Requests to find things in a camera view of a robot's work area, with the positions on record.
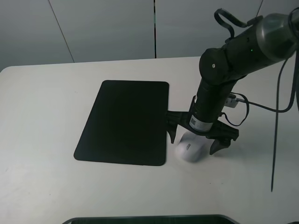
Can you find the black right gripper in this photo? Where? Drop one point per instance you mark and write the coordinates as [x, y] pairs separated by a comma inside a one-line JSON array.
[[220, 132]]

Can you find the white computer mouse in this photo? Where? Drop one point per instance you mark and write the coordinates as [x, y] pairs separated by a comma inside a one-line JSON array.
[[191, 147]]

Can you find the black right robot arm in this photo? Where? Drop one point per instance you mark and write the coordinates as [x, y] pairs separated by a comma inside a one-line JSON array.
[[252, 45]]

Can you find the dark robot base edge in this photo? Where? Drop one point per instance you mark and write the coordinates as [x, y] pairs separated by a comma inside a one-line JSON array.
[[180, 219]]

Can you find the black mouse pad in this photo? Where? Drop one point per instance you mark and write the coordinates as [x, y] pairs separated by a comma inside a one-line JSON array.
[[127, 124]]

